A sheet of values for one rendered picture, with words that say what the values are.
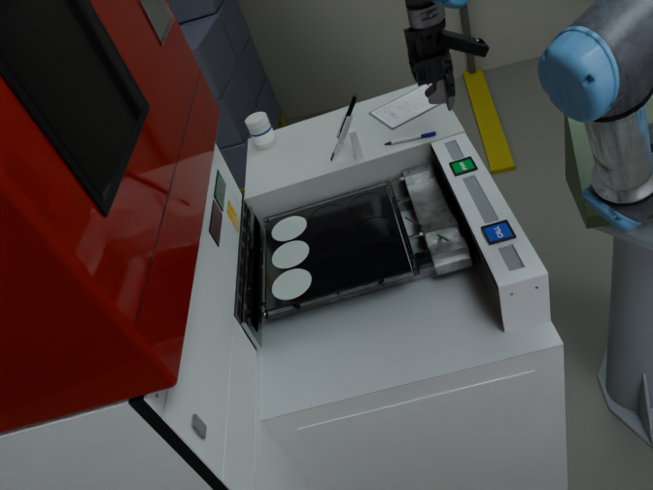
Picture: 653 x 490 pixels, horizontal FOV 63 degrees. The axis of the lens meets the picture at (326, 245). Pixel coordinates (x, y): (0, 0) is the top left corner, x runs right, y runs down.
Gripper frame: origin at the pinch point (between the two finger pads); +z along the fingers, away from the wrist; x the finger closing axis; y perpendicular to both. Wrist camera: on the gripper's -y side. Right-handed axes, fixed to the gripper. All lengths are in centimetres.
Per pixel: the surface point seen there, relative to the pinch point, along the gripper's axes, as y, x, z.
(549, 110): -82, -159, 111
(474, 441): 17, 51, 57
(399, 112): 9.8, -29.9, 13.9
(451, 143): 0.5, -7.5, 15.1
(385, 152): 17.4, -11.6, 14.2
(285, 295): 49, 25, 21
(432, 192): 8.6, 0.4, 22.7
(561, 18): -116, -223, 90
